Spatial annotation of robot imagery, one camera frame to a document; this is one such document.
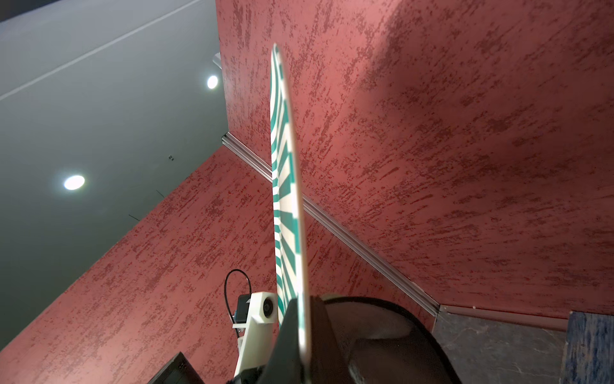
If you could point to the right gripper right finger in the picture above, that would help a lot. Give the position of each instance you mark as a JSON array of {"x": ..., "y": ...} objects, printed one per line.
[{"x": 327, "y": 363}]

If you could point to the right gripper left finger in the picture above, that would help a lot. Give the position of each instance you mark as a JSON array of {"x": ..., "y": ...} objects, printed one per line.
[{"x": 285, "y": 365}]

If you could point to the green microfibre cloth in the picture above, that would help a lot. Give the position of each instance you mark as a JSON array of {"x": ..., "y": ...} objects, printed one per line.
[{"x": 382, "y": 342}]

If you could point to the green white striped plate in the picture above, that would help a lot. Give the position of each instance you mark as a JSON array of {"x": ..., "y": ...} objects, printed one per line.
[{"x": 288, "y": 211}]

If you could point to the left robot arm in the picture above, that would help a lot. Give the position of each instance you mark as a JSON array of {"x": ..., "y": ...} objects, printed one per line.
[{"x": 177, "y": 371}]

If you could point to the left corner aluminium profile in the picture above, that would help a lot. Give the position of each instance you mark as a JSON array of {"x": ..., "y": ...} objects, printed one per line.
[{"x": 334, "y": 227}]

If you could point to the dark blue book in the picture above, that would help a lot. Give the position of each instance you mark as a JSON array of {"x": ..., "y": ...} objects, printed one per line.
[{"x": 588, "y": 353}]

